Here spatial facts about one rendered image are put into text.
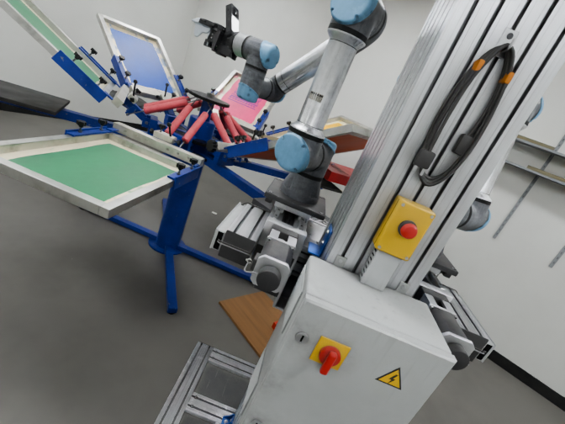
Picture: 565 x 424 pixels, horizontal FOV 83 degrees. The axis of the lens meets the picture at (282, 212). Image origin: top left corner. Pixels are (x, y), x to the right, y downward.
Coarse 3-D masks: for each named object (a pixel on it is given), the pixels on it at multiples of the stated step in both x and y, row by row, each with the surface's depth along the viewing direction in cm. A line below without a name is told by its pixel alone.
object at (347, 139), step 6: (330, 138) 155; (336, 138) 156; (342, 138) 157; (348, 138) 158; (354, 138) 159; (360, 138) 160; (336, 144) 173; (342, 144) 174; (270, 150) 177; (246, 156) 196; (252, 156) 197; (258, 156) 199; (264, 156) 201; (270, 156) 203
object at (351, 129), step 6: (336, 126) 147; (342, 126) 145; (348, 126) 143; (354, 126) 144; (360, 126) 150; (324, 132) 151; (330, 132) 149; (336, 132) 147; (342, 132) 145; (348, 132) 144; (354, 132) 144; (360, 132) 150; (366, 132) 156; (366, 138) 162; (270, 144) 170; (354, 150) 200; (240, 156) 194
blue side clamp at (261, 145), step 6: (264, 138) 171; (240, 144) 181; (246, 144) 178; (252, 144) 176; (258, 144) 173; (264, 144) 171; (228, 150) 187; (234, 150) 184; (240, 150) 181; (246, 150) 179; (252, 150) 176; (258, 150) 174; (264, 150) 171; (228, 156) 188; (234, 156) 185
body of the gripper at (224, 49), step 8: (216, 32) 107; (224, 32) 108; (208, 40) 110; (216, 40) 107; (224, 40) 108; (232, 40) 104; (216, 48) 108; (224, 48) 108; (232, 48) 106; (224, 56) 113; (232, 56) 109
